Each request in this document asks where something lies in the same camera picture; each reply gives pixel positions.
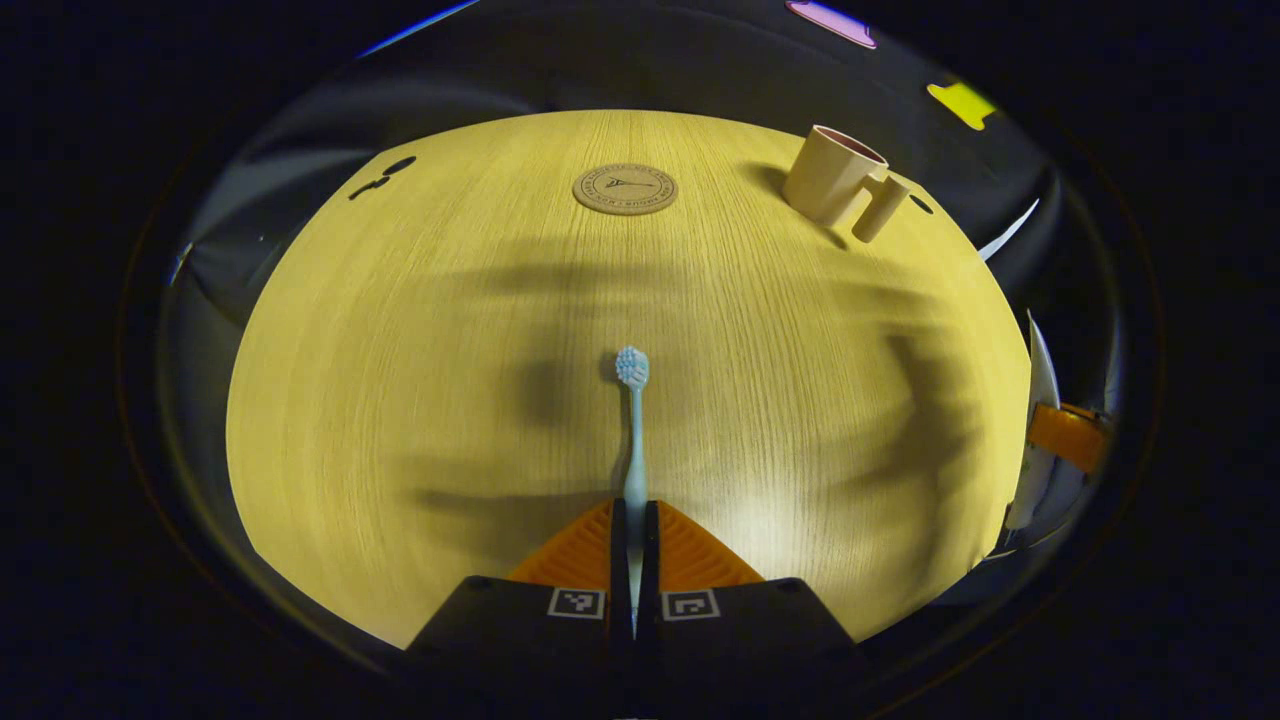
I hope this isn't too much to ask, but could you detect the white toothpaste tube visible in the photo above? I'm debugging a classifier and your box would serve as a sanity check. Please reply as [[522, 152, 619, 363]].
[[1004, 310, 1063, 531]]

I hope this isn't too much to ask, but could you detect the light blue toothbrush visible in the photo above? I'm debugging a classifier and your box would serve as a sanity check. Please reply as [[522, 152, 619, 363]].
[[614, 346, 651, 637]]

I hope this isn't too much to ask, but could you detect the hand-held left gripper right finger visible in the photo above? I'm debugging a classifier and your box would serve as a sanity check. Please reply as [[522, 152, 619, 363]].
[[637, 498, 869, 719]]

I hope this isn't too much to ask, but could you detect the beige cup with brown inside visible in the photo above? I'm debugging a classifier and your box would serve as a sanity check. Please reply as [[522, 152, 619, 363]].
[[782, 124, 911, 244]]

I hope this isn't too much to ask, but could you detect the wooden desktop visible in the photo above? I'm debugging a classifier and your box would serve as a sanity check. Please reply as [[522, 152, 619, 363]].
[[225, 108, 1033, 651]]

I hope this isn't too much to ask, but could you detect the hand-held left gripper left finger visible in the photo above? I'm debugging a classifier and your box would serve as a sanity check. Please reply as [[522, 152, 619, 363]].
[[405, 498, 635, 719]]

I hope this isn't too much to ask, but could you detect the round wooden coaster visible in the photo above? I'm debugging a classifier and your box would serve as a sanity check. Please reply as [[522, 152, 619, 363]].
[[572, 163, 679, 216]]

